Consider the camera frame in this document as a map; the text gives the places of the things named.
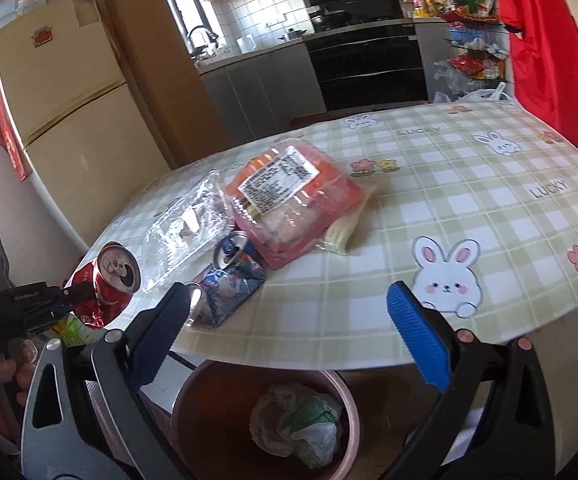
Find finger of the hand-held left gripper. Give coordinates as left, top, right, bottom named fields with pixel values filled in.
left=60, top=284, right=94, bottom=311

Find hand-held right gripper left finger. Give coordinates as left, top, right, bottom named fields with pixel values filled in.
left=19, top=282, right=192, bottom=480

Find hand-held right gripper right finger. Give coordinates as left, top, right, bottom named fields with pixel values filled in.
left=384, top=281, right=554, bottom=480

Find green white carton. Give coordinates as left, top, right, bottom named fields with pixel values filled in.
left=51, top=312, right=102, bottom=348

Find crushed red soda can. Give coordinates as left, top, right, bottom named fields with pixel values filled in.
left=64, top=241, right=142, bottom=330

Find crushed blue soda can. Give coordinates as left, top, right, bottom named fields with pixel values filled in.
left=185, top=231, right=267, bottom=330

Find brown trash bin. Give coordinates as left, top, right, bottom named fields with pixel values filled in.
left=171, top=360, right=362, bottom=480

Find clear plastic wrapper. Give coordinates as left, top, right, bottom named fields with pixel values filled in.
left=141, top=170, right=234, bottom=293

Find pale yellow plastic packet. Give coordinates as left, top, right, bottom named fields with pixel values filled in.
left=316, top=182, right=380, bottom=253

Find red labelled meat package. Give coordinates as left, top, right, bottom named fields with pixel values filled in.
left=224, top=144, right=367, bottom=269

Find checked bunny tablecloth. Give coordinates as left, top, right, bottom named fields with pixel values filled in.
left=86, top=100, right=578, bottom=373

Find white and green plastic bag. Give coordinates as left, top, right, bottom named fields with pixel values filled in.
left=249, top=382, right=344, bottom=468

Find beige refrigerator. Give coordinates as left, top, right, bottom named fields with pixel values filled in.
left=0, top=0, right=172, bottom=256

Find red paper banner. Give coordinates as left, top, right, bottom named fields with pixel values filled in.
left=0, top=60, right=32, bottom=181

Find white plastic shopping bag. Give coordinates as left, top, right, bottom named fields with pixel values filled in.
left=461, top=82, right=510, bottom=103

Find clear plastic bag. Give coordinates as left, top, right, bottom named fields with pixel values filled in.
left=434, top=60, right=464, bottom=103

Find grey lower kitchen cabinets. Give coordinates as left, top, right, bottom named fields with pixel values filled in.
left=199, top=42, right=327, bottom=133

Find black stove oven unit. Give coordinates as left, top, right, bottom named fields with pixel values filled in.
left=304, top=20, right=430, bottom=113

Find narrow grey cabinet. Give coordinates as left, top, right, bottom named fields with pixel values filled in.
left=414, top=17, right=452, bottom=103

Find kitchen faucet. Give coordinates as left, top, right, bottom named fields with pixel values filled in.
left=188, top=25, right=220, bottom=58

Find kitchen window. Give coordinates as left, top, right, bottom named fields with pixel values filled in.
left=155, top=0, right=204, bottom=56

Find red apron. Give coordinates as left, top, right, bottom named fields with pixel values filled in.
left=491, top=0, right=578, bottom=146

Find black wok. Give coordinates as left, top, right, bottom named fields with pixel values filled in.
left=311, top=10, right=350, bottom=28

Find wooden door frame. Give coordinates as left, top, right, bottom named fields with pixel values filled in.
left=94, top=0, right=232, bottom=171

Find black wire storage rack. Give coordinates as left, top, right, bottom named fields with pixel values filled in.
left=441, top=0, right=514, bottom=96

